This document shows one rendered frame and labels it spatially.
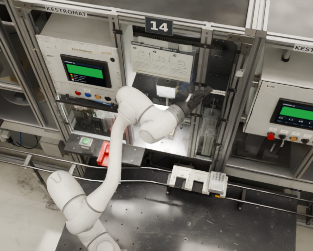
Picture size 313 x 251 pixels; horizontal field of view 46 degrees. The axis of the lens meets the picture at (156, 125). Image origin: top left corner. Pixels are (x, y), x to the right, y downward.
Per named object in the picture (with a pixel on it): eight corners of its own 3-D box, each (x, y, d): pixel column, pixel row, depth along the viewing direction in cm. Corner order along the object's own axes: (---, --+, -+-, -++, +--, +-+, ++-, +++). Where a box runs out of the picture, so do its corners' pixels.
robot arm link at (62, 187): (89, 253, 231) (70, 226, 241) (110, 236, 236) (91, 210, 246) (57, 211, 166) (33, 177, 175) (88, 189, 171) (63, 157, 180)
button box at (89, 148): (81, 153, 252) (78, 144, 242) (85, 143, 256) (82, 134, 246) (92, 155, 250) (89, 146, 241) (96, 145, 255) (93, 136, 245)
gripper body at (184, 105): (182, 123, 166) (195, 113, 171) (185, 110, 160) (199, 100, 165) (170, 114, 169) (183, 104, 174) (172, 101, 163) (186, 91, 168)
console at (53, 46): (54, 96, 220) (32, 39, 182) (72, 62, 235) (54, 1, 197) (123, 109, 214) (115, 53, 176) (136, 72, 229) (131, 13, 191)
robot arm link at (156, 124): (181, 119, 156) (159, 99, 160) (156, 139, 148) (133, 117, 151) (174, 133, 165) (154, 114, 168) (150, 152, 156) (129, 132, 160)
